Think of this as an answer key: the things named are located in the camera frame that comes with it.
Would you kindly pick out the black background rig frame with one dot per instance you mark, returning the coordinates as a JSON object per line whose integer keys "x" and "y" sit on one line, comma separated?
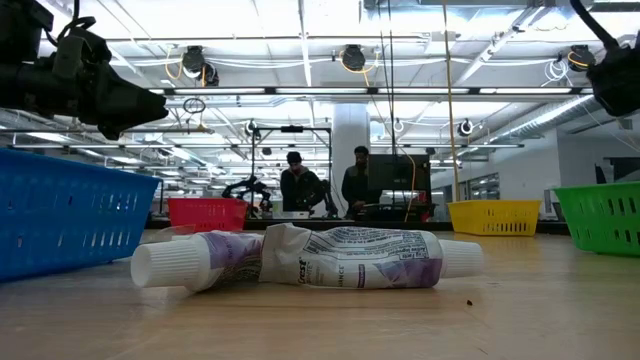
{"x": 291, "y": 129}

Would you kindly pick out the green plastic basket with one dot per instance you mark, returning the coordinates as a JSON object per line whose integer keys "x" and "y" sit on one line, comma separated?
{"x": 600, "y": 220}

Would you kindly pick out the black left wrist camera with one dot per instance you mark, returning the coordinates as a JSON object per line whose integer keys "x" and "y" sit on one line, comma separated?
{"x": 80, "y": 50}

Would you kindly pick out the white toothpaste tube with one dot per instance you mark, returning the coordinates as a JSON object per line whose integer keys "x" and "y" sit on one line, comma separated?
{"x": 170, "y": 262}
{"x": 350, "y": 260}

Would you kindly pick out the blue plastic basket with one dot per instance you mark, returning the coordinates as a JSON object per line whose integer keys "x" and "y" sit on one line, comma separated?
{"x": 60, "y": 215}

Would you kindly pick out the black monitor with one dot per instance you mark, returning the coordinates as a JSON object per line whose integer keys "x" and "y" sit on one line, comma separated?
{"x": 405, "y": 172}

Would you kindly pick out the person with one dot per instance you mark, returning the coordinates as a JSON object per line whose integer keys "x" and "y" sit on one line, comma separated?
{"x": 300, "y": 187}
{"x": 357, "y": 187}

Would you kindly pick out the yellow plastic basket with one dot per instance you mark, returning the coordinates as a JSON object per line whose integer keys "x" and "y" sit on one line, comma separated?
{"x": 492, "y": 217}

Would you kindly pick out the red plastic basket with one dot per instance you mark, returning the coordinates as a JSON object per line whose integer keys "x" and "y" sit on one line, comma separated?
{"x": 205, "y": 215}

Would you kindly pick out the black comb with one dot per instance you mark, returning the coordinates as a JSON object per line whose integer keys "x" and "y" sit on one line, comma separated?
{"x": 175, "y": 231}

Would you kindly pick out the black background robot arm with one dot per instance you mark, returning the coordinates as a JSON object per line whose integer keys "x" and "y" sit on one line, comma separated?
{"x": 247, "y": 187}

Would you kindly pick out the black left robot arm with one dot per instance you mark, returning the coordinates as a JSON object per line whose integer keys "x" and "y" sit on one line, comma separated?
{"x": 25, "y": 85}

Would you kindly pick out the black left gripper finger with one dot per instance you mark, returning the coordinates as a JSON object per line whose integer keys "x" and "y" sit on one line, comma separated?
{"x": 130, "y": 110}

